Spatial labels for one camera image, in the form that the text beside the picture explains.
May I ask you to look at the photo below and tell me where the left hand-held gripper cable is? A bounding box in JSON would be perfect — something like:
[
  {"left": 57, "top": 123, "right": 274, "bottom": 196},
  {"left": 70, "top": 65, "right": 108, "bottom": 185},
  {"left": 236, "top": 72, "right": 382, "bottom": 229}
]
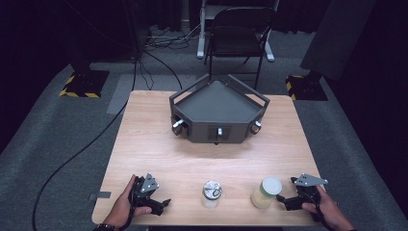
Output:
[{"left": 118, "top": 177, "right": 139, "bottom": 231}]

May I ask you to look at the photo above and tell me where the grey tape strip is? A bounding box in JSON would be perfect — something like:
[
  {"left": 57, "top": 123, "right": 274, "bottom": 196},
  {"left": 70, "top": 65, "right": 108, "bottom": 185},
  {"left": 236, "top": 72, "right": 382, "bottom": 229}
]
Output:
[{"left": 89, "top": 191, "right": 113, "bottom": 202}]

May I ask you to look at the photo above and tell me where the black folding chair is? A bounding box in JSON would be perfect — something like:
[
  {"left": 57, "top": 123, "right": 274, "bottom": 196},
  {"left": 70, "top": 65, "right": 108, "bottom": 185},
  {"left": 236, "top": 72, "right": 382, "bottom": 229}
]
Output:
[{"left": 204, "top": 7, "right": 279, "bottom": 90}]

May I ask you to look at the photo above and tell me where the glass jar with silver lid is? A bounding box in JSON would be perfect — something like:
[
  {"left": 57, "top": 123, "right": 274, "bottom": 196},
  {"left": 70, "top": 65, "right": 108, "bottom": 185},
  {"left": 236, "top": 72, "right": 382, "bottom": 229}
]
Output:
[{"left": 201, "top": 180, "right": 223, "bottom": 209}]

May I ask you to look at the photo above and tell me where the person's left hand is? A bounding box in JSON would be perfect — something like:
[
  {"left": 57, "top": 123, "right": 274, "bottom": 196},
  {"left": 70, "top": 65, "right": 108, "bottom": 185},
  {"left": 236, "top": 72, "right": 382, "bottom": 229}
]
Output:
[{"left": 103, "top": 174, "right": 153, "bottom": 228}]

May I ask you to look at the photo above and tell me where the person's right hand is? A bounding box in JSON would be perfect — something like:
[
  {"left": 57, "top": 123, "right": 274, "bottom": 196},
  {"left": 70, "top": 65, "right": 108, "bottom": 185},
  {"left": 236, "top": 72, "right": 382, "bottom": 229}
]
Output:
[{"left": 301, "top": 186, "right": 354, "bottom": 231}]

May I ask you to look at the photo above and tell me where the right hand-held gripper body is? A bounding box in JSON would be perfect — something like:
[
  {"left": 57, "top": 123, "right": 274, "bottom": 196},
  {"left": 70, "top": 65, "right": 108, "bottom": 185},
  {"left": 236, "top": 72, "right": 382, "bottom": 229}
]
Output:
[{"left": 293, "top": 173, "right": 329, "bottom": 206}]

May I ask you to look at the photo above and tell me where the right hand-held gripper cable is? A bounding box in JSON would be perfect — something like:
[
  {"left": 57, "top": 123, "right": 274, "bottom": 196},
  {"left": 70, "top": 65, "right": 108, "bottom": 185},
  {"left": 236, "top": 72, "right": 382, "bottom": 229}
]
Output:
[{"left": 310, "top": 192, "right": 335, "bottom": 231}]

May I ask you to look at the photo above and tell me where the bundle of floor cables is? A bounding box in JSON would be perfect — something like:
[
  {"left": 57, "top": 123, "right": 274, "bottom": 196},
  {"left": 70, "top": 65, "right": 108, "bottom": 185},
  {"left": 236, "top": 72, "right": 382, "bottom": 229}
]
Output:
[{"left": 143, "top": 23, "right": 202, "bottom": 51}]

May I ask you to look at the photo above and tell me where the hand-held gripper cable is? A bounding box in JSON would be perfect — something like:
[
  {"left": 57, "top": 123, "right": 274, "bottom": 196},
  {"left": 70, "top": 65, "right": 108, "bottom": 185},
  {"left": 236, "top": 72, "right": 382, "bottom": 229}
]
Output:
[
  {"left": 310, "top": 192, "right": 335, "bottom": 231},
  {"left": 118, "top": 177, "right": 139, "bottom": 231}
]

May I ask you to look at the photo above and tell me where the black stand post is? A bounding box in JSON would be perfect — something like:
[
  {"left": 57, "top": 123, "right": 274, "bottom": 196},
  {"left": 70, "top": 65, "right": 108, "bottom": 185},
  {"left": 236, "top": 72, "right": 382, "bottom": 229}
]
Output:
[{"left": 121, "top": 0, "right": 152, "bottom": 64}]

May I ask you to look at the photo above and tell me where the long black floor cable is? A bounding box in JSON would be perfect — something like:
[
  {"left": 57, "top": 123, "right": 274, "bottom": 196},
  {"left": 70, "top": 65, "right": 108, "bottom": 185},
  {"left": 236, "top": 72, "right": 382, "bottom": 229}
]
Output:
[{"left": 31, "top": 49, "right": 184, "bottom": 231}]

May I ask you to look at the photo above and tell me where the dark grey tilted panel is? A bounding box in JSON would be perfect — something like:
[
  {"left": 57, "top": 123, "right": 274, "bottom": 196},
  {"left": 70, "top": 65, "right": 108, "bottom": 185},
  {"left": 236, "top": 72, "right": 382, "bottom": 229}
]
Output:
[{"left": 299, "top": 0, "right": 378, "bottom": 81}]

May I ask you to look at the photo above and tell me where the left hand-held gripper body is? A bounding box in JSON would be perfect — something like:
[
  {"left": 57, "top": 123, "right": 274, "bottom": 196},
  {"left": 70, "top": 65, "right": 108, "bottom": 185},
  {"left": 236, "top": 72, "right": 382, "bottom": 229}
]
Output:
[{"left": 129, "top": 172, "right": 160, "bottom": 208}]

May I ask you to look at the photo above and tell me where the yellowish jar with white lid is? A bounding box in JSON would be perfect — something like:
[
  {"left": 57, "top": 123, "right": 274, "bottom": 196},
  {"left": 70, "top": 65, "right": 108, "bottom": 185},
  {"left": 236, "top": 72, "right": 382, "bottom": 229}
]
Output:
[{"left": 250, "top": 176, "right": 283, "bottom": 210}]

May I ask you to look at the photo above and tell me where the black yellow-striped stand base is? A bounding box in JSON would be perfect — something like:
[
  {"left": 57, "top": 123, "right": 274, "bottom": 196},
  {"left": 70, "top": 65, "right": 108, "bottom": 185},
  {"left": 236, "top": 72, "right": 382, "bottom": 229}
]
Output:
[
  {"left": 59, "top": 69, "right": 111, "bottom": 99},
  {"left": 285, "top": 74, "right": 329, "bottom": 102}
]

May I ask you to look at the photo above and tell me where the black wrist bracelet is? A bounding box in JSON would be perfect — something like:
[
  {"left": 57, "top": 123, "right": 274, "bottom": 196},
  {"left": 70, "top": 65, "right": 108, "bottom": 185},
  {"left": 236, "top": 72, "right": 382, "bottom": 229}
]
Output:
[{"left": 92, "top": 222, "right": 118, "bottom": 231}]

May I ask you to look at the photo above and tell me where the dark grey corner rack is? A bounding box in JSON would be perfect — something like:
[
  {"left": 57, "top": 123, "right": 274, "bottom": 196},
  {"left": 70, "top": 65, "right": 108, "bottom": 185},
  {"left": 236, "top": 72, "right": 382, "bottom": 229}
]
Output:
[{"left": 168, "top": 73, "right": 271, "bottom": 145}]

